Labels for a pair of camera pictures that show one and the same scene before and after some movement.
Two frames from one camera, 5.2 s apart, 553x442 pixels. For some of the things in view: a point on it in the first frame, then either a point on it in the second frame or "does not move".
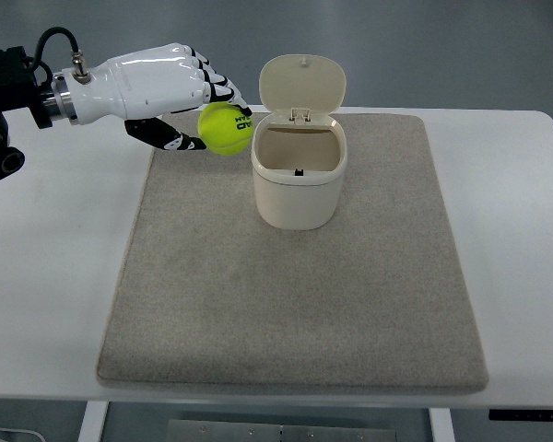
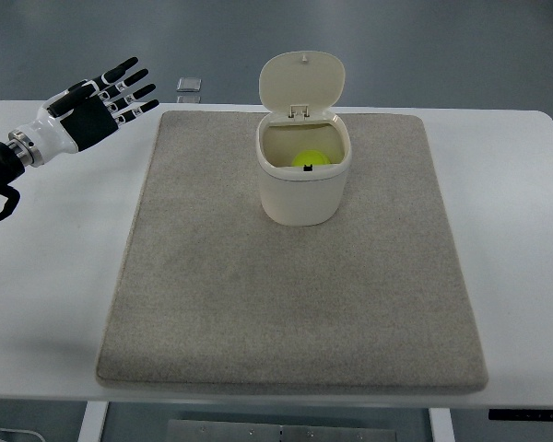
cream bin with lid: x=300 y=149 does not move
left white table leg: x=92 y=422 does not move
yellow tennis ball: x=225 y=128 -> x=311 y=157
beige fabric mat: x=211 y=298 does not move
